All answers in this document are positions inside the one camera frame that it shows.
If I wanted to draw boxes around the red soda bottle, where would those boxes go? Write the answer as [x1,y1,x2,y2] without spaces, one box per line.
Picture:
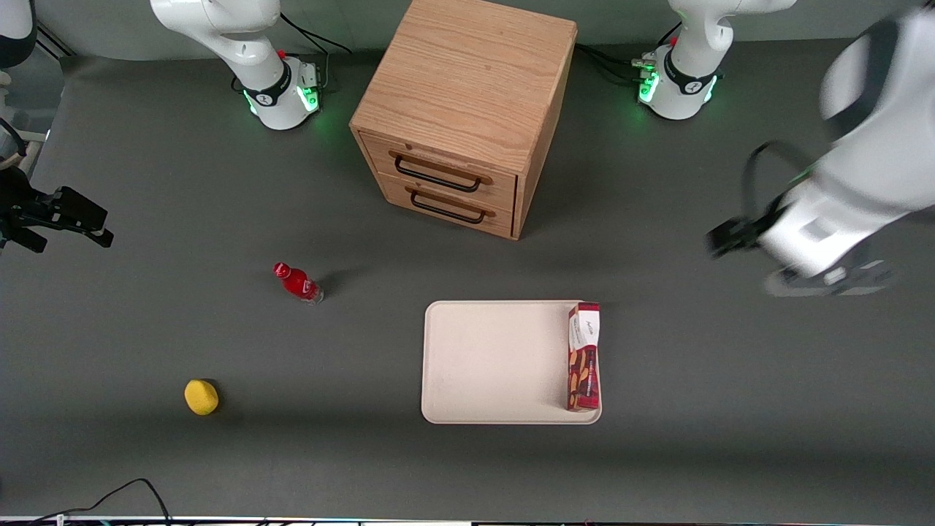
[272,262,324,306]

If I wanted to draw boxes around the beige rectangular tray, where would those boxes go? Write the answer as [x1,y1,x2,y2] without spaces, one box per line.
[421,300,603,426]

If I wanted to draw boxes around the red cookie box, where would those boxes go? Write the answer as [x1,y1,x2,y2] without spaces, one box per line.
[565,302,602,413]

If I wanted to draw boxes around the black left arm base cables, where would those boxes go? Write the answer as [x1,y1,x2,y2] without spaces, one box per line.
[576,22,684,83]

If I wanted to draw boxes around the yellow lemon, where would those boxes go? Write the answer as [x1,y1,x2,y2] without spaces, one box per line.
[183,378,220,416]

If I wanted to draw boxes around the plain wooden drawer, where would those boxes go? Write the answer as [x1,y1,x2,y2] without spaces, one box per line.
[375,174,515,239]

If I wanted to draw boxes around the black right arm base cable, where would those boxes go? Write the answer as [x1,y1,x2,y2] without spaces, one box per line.
[279,13,353,90]

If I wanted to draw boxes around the black cable at table edge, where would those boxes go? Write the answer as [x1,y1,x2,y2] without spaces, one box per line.
[29,478,173,526]

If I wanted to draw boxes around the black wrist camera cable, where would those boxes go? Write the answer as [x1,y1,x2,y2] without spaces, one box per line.
[743,140,824,221]

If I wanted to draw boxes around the long black drawer handle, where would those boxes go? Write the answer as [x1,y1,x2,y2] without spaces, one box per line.
[389,149,494,194]

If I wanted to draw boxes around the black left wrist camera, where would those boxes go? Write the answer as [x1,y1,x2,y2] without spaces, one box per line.
[706,215,769,259]

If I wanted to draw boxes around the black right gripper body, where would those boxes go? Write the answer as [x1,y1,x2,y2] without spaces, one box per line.
[0,167,58,236]

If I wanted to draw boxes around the short black drawer handle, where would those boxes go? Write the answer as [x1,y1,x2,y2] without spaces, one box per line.
[405,184,497,225]

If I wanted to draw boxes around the wooden drawer with notch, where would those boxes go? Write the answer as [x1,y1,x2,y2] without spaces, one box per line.
[361,133,519,213]

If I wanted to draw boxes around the wooden drawer cabinet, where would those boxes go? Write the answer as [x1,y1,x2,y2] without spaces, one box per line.
[348,0,579,241]

